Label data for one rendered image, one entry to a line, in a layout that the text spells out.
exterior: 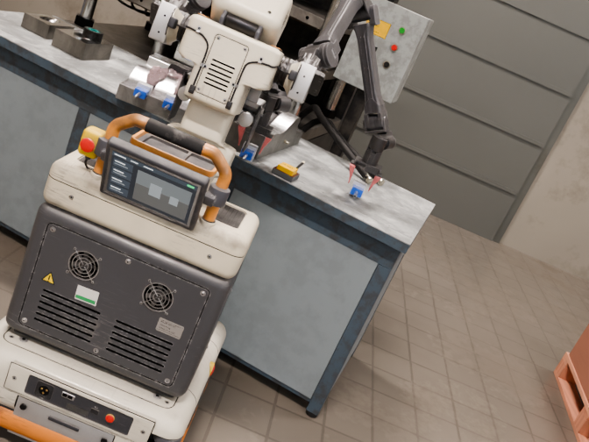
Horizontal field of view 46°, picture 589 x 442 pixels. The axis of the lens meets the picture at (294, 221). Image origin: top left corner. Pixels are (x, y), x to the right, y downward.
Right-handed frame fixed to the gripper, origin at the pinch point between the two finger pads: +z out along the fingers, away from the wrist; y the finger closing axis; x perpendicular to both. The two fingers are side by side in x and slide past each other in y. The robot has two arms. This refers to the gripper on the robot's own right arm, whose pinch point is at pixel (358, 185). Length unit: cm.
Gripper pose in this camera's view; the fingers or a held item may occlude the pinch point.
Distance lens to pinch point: 259.7
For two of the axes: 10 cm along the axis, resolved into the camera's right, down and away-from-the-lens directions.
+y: -9.2, -4.0, 0.4
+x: -1.7, 3.0, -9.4
